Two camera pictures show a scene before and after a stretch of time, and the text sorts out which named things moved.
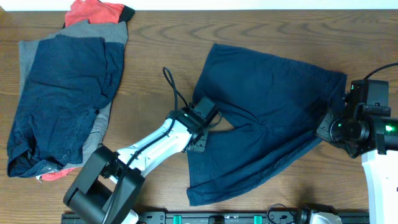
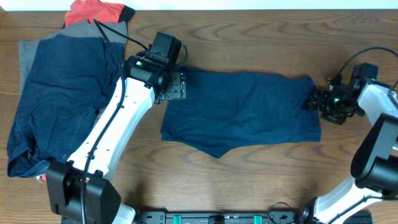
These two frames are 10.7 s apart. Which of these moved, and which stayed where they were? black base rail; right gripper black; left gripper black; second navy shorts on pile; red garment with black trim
Moved: right gripper black; left gripper black
Stayed: second navy shorts on pile; red garment with black trim; black base rail
